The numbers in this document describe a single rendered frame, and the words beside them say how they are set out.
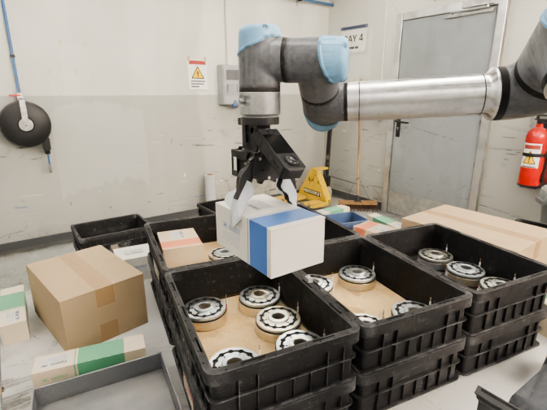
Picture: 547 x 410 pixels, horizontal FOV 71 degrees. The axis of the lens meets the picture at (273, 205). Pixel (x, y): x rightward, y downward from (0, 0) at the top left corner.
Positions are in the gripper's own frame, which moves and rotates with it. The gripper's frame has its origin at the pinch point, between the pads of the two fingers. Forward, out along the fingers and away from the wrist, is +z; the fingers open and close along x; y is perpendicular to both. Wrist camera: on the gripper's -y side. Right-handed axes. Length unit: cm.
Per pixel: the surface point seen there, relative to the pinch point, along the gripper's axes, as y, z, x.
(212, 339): 8.6, 27.9, 8.8
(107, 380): 23, 39, 29
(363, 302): 0.3, 27.9, -30.2
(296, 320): 0.5, 25.1, -8.2
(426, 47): 184, -67, -313
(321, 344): -16.0, 18.4, -0.5
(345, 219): 71, 37, -96
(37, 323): 62, 41, 40
